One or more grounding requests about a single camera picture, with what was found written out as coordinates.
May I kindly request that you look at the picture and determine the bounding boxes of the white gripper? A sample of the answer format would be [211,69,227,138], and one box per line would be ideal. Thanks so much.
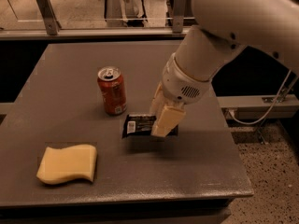
[149,54,210,137]

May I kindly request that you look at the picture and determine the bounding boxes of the white cable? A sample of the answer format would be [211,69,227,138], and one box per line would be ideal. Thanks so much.
[228,68,299,126]

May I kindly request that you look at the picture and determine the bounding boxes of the right metal railing bracket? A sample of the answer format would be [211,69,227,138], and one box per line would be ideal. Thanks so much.
[172,0,186,33]

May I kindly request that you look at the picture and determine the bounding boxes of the metal railing bracket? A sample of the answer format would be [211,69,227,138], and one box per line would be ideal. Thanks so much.
[172,0,186,33]
[36,0,61,35]

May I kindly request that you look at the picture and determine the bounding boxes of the glass railing panel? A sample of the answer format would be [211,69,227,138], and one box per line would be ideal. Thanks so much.
[0,0,197,30]

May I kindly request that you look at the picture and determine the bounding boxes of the red soda can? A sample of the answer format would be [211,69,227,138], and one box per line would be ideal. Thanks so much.
[97,66,127,116]

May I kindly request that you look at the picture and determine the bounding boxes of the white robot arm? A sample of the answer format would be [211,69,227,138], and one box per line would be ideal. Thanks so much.
[149,0,299,137]

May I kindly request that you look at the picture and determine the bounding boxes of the black rxbar chocolate wrapper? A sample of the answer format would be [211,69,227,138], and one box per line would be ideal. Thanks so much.
[121,113,179,139]

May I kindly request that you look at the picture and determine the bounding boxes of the yellow sponge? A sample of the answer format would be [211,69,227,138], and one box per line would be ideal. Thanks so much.
[36,144,97,185]

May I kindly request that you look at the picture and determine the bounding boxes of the left metal railing bracket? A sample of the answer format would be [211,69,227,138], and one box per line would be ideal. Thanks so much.
[36,0,61,35]

